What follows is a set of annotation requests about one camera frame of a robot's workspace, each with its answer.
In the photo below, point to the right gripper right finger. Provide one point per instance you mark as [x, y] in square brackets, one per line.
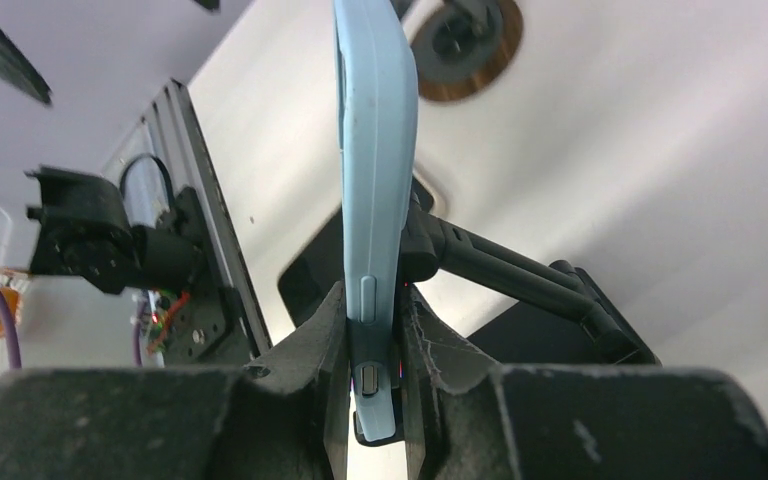
[467, 416]

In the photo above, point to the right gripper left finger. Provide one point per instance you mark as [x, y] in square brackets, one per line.
[283, 415]

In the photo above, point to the black folding phone stand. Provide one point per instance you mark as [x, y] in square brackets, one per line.
[430, 244]

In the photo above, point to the light blue cased phone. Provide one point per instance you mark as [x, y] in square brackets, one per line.
[377, 127]

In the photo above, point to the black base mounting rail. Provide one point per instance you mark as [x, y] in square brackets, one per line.
[207, 311]

